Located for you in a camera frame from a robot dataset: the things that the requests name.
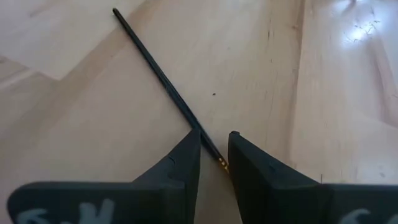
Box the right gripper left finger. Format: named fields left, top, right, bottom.
left=6, top=129, right=202, bottom=224

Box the thin black paintbrush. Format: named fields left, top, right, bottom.
left=112, top=7, right=230, bottom=174

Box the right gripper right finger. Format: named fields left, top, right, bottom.
left=228, top=130, right=398, bottom=224

